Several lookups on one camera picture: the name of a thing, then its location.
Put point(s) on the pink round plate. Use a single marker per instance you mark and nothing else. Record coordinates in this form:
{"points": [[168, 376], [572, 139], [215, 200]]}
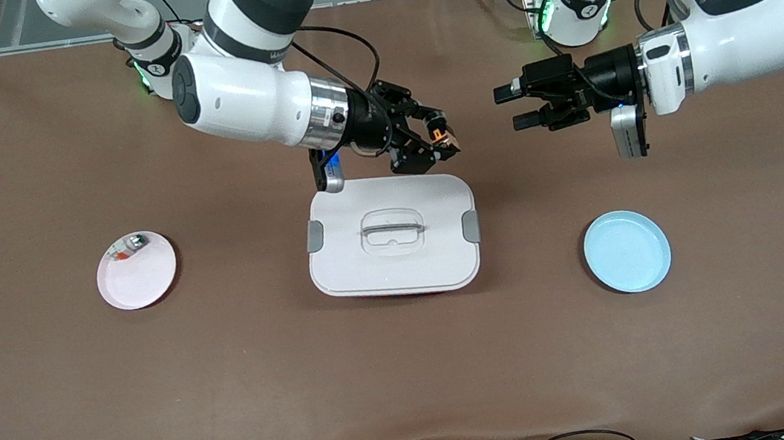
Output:
{"points": [[137, 277]]}

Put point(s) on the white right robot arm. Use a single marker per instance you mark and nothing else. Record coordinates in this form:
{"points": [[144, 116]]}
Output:
{"points": [[242, 96]]}

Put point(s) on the green silver switch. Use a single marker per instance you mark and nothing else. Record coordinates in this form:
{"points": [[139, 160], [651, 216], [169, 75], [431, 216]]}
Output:
{"points": [[136, 241]]}

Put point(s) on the orange black switch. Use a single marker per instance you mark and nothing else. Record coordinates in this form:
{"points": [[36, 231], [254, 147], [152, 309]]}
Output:
{"points": [[441, 136]]}

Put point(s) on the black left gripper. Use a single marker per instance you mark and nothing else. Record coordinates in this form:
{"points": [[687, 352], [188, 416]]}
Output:
{"points": [[612, 76]]}

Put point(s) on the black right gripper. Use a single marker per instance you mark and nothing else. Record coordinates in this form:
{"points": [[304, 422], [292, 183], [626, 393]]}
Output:
{"points": [[370, 124]]}

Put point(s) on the small white red part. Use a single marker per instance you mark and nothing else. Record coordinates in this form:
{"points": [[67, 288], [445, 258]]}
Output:
{"points": [[117, 248]]}

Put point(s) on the light blue round plate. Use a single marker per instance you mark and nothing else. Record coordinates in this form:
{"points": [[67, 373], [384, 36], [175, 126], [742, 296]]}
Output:
{"points": [[626, 251]]}

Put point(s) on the white lidded storage box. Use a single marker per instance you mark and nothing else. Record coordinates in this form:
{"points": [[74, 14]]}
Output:
{"points": [[396, 257]]}

